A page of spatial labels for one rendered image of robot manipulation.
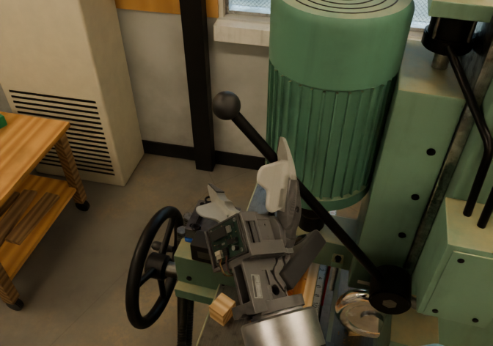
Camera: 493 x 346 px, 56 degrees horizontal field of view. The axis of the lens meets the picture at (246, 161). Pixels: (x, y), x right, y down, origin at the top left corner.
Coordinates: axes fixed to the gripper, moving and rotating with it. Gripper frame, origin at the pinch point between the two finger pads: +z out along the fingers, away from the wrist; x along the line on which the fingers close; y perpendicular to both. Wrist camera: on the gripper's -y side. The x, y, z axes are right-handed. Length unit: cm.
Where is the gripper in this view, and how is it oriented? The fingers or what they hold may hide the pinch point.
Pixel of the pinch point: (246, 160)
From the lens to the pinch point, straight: 62.7
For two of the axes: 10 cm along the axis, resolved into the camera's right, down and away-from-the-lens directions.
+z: -2.5, -9.0, 3.6
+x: -6.5, 4.3, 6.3
